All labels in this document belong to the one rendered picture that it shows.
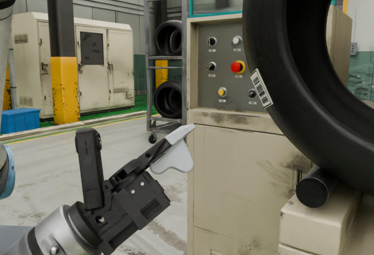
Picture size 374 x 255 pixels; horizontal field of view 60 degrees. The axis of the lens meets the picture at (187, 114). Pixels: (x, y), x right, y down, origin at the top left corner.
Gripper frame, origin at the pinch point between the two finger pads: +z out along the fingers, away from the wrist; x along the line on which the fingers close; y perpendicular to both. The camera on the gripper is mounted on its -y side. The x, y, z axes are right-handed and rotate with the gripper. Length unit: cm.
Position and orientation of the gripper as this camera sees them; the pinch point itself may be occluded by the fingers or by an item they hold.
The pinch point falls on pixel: (185, 127)
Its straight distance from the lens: 48.9
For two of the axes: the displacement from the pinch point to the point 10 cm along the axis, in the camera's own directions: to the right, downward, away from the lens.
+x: 0.7, -1.8, -9.8
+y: 6.3, 7.7, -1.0
